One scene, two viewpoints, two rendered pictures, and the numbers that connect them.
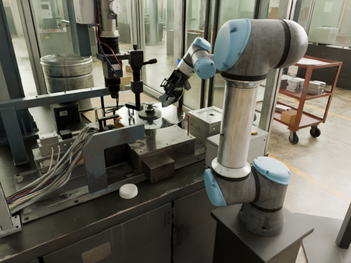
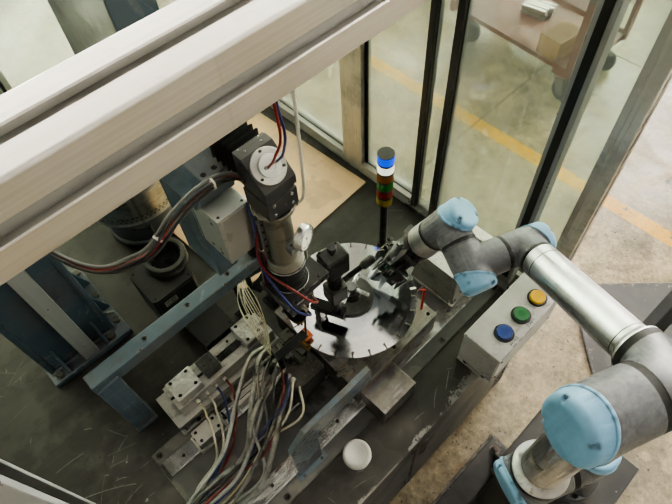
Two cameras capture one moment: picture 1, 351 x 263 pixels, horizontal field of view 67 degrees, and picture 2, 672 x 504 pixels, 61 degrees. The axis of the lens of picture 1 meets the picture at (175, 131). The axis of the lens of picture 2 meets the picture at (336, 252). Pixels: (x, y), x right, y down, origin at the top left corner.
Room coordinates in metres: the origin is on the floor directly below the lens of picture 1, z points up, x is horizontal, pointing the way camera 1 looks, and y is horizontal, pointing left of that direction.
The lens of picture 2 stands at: (0.47, 0.23, 2.20)
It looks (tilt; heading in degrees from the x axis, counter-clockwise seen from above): 56 degrees down; 353
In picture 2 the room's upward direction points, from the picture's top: 5 degrees counter-clockwise
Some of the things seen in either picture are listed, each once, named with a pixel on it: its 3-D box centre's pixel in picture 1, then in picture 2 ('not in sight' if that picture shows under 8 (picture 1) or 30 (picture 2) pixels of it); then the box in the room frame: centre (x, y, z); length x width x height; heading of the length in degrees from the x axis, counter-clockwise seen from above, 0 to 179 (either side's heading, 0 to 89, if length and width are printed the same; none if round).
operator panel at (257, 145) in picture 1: (236, 149); (509, 324); (1.06, -0.28, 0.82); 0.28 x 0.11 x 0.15; 124
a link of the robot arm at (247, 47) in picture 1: (237, 124); (562, 450); (0.67, -0.17, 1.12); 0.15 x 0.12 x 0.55; 101
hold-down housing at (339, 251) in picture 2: (136, 69); (333, 273); (1.10, 0.17, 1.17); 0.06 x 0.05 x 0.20; 115
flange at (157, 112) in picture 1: (150, 111); (351, 294); (1.16, 0.12, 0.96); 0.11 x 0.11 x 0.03
